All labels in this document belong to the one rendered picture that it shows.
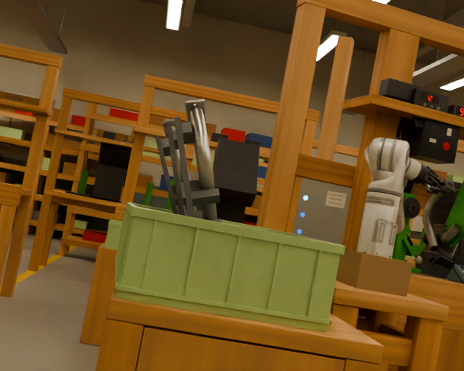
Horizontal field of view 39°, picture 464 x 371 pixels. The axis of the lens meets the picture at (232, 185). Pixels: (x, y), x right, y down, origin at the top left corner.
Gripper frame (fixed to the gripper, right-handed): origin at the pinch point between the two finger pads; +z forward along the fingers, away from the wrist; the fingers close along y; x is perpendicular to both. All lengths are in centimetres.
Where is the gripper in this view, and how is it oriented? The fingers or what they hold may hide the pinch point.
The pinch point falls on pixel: (443, 188)
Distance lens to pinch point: 260.8
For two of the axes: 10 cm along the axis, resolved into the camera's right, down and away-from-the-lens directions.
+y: 1.1, -6.6, 7.4
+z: 8.6, 4.4, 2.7
